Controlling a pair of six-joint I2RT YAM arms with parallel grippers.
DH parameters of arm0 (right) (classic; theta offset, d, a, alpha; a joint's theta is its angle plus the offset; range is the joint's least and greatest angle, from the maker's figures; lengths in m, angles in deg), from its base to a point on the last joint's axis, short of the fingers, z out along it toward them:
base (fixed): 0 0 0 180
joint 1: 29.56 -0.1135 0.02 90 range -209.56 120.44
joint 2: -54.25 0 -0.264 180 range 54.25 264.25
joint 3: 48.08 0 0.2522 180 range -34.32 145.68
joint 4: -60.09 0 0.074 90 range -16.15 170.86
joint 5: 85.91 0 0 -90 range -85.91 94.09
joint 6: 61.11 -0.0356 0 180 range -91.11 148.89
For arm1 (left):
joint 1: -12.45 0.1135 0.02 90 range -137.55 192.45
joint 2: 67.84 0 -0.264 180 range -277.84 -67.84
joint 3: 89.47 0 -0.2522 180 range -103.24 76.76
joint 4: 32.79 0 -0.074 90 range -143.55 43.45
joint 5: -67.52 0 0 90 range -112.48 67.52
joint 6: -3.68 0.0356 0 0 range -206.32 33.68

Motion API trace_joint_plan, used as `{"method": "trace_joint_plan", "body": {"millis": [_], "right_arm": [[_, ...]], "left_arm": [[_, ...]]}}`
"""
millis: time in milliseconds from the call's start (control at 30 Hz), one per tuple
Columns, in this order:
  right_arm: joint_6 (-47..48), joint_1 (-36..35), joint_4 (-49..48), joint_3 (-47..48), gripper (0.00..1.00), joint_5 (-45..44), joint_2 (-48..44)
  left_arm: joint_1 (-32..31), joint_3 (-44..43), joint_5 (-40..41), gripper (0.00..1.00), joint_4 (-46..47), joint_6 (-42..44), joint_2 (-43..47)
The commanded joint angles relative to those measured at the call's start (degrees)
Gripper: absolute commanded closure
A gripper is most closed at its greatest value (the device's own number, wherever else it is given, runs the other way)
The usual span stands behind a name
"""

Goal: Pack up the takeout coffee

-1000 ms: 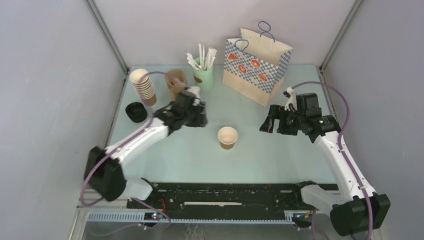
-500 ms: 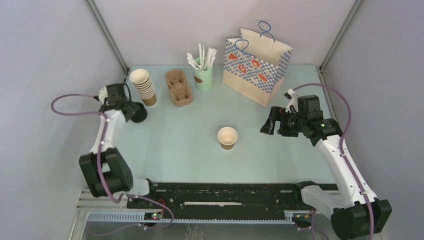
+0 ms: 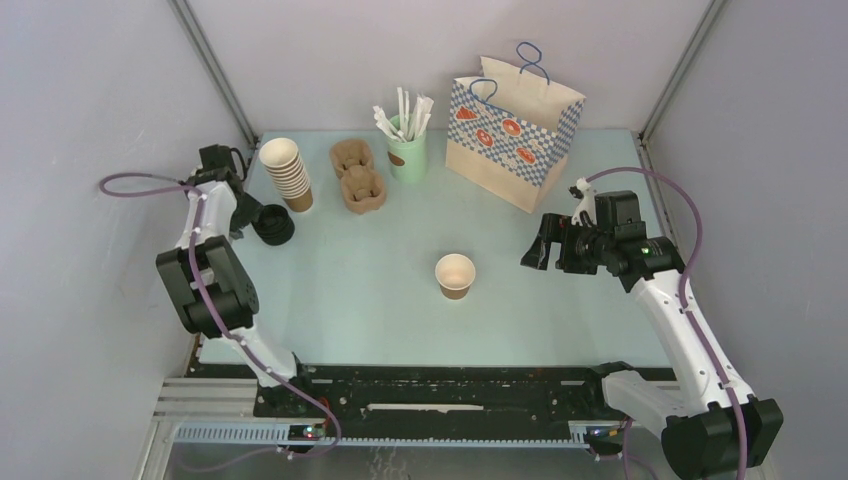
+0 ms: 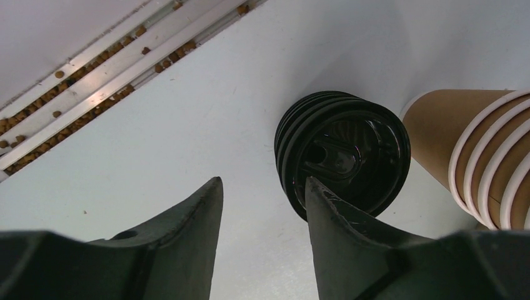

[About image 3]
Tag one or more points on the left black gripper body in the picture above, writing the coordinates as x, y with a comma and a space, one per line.
244, 213

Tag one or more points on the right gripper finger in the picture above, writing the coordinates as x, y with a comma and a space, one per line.
550, 222
553, 255

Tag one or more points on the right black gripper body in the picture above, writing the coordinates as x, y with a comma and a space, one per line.
582, 247

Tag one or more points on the brown paper coffee cup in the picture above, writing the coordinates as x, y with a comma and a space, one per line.
455, 274

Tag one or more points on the brown pulp cup carrier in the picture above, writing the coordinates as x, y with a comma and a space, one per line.
363, 189

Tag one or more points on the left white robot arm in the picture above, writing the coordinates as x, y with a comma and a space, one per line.
207, 284

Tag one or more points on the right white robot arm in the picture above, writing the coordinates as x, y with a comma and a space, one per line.
716, 424

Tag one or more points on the stack of paper cups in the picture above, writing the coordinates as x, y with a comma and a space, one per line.
282, 161

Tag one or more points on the stack of black lids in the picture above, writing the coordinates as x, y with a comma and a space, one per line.
273, 225

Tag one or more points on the blue checkered paper bag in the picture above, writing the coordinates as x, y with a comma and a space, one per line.
511, 128

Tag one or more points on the green straw holder cup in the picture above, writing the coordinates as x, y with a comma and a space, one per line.
408, 161

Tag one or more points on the white wrapped straws bundle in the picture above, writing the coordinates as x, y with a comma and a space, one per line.
412, 120

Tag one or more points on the aluminium frame rail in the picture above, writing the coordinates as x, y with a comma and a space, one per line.
220, 411

